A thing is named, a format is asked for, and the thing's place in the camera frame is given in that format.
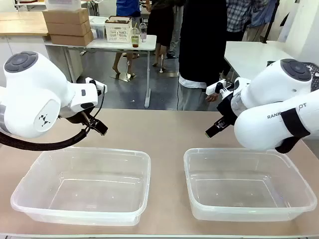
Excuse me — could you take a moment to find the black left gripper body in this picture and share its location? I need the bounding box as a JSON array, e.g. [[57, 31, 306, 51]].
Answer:
[[65, 107, 100, 130]]

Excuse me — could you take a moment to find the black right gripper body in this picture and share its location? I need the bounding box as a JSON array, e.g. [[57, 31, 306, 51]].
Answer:
[[216, 94, 240, 126]]

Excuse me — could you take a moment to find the large clear plastic bin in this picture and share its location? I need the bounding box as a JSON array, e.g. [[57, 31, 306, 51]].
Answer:
[[10, 146, 152, 227], [183, 147, 318, 222]]

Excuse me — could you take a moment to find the white slotted plastic basket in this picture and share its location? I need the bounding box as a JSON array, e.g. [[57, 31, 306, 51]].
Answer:
[[105, 15, 133, 44]]

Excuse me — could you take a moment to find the person's hand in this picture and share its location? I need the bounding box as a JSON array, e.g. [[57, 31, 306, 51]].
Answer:
[[205, 91, 221, 103]]

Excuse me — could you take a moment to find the white side table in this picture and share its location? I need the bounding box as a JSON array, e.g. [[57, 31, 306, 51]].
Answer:
[[223, 40, 301, 84]]

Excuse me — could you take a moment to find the person in black top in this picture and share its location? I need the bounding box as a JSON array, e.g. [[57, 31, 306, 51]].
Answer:
[[177, 0, 232, 112]]

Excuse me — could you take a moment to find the brown cardboard box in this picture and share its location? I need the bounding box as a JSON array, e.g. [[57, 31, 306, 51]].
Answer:
[[49, 30, 94, 47], [46, 20, 92, 36], [42, 7, 90, 25]]

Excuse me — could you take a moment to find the clear plastic storage box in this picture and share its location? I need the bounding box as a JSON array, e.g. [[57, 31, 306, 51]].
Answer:
[[89, 15, 109, 40]]

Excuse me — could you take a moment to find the white cabinet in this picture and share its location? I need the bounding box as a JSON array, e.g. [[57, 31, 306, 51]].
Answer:
[[0, 34, 83, 88]]

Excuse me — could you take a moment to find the white table with metal legs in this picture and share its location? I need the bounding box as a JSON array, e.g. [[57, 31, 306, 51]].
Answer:
[[44, 34, 158, 109]]

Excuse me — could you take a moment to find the bystander in plaid shirt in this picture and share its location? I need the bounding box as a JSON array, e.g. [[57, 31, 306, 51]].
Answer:
[[225, 0, 253, 42]]

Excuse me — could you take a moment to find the plastic cup with green drink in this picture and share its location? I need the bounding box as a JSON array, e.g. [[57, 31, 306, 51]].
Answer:
[[131, 23, 141, 48]]

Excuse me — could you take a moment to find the bystander in light blue shirt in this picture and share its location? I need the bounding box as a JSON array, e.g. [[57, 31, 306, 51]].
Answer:
[[246, 0, 275, 42]]

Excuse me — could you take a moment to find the dome lid plastic cup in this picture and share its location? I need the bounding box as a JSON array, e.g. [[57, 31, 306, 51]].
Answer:
[[139, 21, 149, 43]]

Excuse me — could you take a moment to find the bystander in black shorts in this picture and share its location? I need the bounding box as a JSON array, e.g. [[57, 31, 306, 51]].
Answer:
[[146, 0, 184, 73]]

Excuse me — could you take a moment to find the wooden counter top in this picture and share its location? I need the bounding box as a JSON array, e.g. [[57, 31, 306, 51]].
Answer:
[[0, 11, 49, 37]]

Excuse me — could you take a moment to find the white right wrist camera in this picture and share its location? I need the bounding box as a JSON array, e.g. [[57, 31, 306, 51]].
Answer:
[[205, 79, 235, 96]]

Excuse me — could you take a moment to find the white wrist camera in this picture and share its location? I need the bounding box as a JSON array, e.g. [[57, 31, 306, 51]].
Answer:
[[205, 79, 235, 96], [84, 77, 108, 95]]

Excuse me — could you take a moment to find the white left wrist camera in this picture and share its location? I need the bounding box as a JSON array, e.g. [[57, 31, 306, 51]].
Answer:
[[84, 77, 108, 95]]

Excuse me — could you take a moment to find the black right arm cable sleeve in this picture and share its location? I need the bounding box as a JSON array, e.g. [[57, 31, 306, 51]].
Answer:
[[275, 106, 311, 154]]

